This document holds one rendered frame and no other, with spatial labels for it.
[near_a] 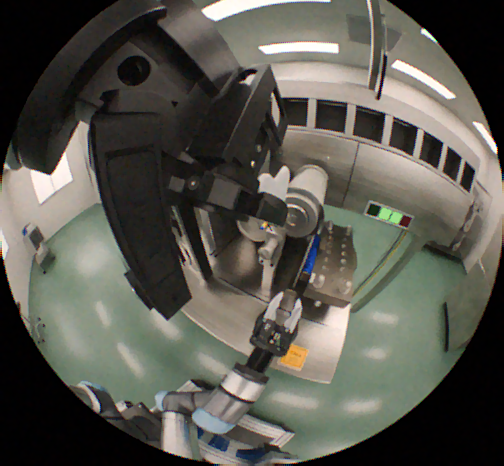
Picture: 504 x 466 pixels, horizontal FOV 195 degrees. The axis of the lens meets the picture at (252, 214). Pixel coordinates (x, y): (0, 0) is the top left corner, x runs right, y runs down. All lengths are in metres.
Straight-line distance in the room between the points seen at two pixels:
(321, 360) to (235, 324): 0.32
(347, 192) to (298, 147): 0.28
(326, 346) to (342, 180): 0.63
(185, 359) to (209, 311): 1.01
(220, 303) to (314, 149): 0.71
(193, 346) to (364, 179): 1.66
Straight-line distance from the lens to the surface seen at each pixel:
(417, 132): 0.74
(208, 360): 1.50
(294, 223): 0.37
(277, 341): 0.30
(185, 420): 0.44
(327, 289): 0.52
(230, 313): 0.59
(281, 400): 1.52
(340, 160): 0.64
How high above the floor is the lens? 1.45
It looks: 34 degrees down
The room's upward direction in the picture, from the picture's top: straight up
